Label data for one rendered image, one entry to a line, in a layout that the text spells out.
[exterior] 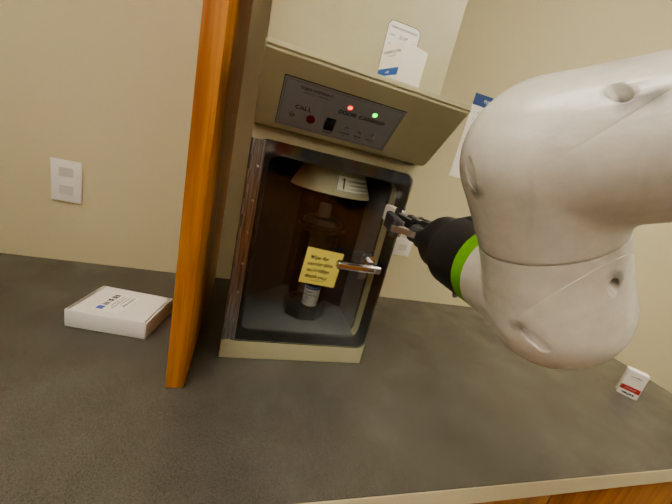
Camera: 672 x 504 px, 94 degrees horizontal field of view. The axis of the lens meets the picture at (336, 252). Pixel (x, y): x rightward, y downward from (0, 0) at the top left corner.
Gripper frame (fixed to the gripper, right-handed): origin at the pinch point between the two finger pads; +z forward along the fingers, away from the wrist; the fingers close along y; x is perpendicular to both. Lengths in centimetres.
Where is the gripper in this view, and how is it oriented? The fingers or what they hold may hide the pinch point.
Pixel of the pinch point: (394, 215)
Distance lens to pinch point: 60.7
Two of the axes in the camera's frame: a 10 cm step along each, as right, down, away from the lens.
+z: -2.3, -3.3, 9.2
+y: -9.4, -1.5, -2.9
